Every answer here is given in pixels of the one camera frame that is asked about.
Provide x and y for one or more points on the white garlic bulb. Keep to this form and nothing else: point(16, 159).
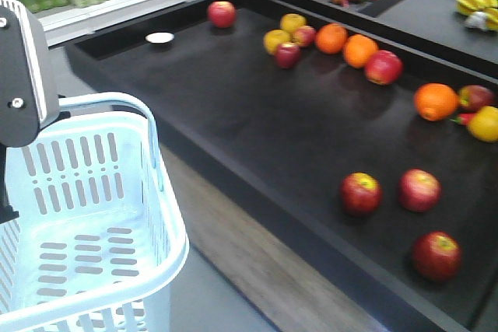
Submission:
point(477, 20)

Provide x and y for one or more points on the yellow apple far left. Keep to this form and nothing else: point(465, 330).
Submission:
point(290, 22)

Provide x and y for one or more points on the pink red apple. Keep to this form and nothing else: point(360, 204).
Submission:
point(418, 190)

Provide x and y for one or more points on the pink apple small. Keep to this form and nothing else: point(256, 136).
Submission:
point(304, 36)

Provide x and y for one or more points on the orange left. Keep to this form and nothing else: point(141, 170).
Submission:
point(331, 38)

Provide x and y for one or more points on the red apple far left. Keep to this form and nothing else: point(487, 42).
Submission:
point(383, 68)

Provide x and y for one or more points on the yellow apple front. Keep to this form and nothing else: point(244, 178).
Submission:
point(273, 38)

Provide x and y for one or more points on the orange with navel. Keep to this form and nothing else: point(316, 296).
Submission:
point(435, 101)

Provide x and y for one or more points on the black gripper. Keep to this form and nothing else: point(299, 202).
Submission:
point(7, 213)

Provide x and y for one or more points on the light blue plastic basket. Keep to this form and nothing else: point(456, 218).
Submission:
point(99, 236)

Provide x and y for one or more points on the dark red apple small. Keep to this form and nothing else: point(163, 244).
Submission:
point(287, 55)

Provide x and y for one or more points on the red chili pepper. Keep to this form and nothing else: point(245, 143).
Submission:
point(463, 119)

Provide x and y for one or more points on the red apple near dish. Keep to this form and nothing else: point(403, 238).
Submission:
point(222, 14)

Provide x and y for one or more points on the small white dish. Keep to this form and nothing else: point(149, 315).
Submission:
point(159, 38)

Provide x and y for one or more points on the red yellow apple back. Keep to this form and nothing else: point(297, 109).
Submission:
point(473, 97)

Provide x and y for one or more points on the dark red apple front left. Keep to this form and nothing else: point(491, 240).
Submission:
point(361, 194)

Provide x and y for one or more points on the black wooden produce display stand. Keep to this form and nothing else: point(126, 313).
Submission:
point(280, 142)

